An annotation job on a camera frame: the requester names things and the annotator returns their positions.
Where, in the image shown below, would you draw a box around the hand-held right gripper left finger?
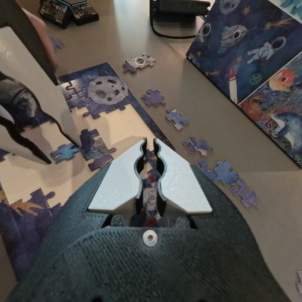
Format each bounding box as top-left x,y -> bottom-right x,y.
87,137 -> 148,217

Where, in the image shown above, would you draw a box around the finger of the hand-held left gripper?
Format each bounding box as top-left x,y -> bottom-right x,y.
0,25 -> 81,149
0,104 -> 52,165

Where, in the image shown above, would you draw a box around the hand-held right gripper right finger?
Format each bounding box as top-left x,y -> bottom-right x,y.
153,138 -> 212,220

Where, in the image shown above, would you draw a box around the joined planet puzzle pieces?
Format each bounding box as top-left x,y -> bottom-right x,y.
79,129 -> 117,171

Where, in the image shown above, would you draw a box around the blue teal puzzle piece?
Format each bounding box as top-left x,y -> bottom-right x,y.
50,142 -> 82,164

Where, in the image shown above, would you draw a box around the space jigsaw puzzle board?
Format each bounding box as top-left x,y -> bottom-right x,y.
0,62 -> 176,282

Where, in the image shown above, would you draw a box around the person's left hand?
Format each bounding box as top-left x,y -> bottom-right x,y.
28,16 -> 58,74

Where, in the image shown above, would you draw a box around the row of puzzle pieces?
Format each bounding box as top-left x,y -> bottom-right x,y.
122,52 -> 259,208

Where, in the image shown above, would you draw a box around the illustrated animal puzzle box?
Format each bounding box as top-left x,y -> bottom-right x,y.
186,0 -> 302,169

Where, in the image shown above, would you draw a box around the black adapter cable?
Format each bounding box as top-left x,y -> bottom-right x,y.
149,7 -> 206,39

